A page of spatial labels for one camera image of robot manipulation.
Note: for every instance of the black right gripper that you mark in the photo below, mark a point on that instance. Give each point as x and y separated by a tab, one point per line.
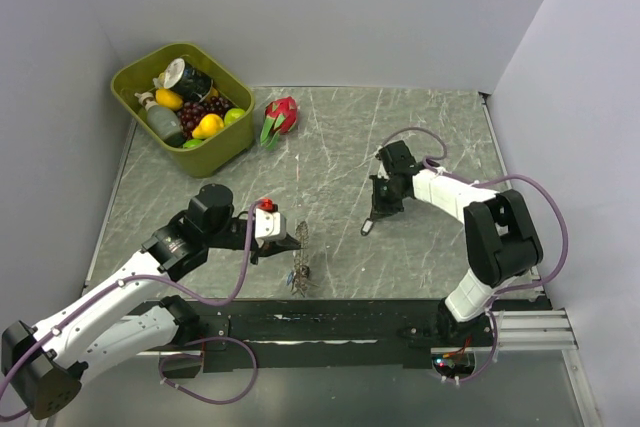
379	208

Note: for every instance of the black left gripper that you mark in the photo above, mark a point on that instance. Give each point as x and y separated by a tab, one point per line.
271	247

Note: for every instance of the black key tag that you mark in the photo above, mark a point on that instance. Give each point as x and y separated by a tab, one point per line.
366	227

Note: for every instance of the round metal key ring plate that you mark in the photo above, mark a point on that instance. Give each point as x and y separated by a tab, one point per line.
298	279

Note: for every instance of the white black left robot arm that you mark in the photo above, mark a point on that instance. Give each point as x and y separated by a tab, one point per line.
142	305

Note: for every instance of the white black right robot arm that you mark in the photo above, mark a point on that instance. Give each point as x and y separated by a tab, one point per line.
500	237

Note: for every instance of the red dragon fruit toy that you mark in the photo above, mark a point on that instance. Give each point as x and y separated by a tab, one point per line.
280	117

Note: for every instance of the green lime toy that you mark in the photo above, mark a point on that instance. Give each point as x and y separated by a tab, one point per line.
192	143

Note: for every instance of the green apple toy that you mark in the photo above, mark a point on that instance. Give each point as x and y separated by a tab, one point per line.
233	115

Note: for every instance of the yellow pear toy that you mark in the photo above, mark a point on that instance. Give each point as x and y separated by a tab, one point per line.
208	126

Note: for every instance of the dark purple grape bunch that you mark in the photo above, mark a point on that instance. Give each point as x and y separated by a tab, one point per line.
191	114

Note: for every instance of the grey pump bottle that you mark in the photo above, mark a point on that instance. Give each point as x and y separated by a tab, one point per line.
162	121

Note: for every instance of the black cylindrical can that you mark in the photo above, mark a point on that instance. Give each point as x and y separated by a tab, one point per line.
182	78

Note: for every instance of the yellow lemon toy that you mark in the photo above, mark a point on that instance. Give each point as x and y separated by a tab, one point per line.
169	99

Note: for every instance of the olive green plastic bin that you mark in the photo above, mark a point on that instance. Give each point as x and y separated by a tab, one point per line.
203	160

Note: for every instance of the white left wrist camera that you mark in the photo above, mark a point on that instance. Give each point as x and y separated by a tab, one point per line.
269	223

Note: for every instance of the aluminium extrusion frame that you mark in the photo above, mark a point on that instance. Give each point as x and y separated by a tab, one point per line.
535	331

